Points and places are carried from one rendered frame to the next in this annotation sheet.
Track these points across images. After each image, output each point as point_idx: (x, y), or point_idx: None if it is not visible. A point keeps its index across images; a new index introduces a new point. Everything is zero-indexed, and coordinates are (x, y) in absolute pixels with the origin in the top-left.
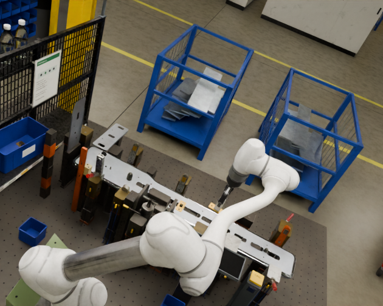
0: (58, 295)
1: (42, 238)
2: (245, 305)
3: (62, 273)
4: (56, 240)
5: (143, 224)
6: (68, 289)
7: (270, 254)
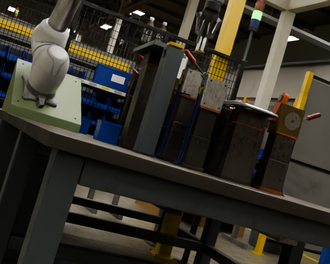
0: (37, 41)
1: (82, 130)
2: (157, 83)
3: (48, 19)
4: (77, 82)
5: (138, 74)
6: (44, 34)
7: (268, 151)
